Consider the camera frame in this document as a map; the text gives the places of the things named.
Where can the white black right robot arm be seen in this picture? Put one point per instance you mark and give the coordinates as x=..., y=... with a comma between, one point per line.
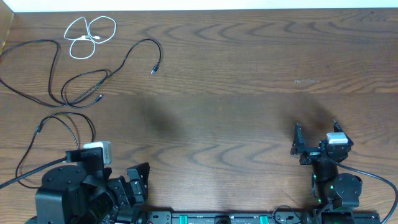
x=337, y=193

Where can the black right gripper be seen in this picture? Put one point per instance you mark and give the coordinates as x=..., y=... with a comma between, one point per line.
x=298, y=146

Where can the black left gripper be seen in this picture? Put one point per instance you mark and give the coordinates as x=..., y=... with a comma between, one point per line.
x=124, y=193

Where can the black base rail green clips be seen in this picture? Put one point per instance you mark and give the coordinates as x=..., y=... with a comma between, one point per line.
x=279, y=216

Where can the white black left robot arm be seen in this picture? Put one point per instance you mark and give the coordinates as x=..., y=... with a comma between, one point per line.
x=86, y=193

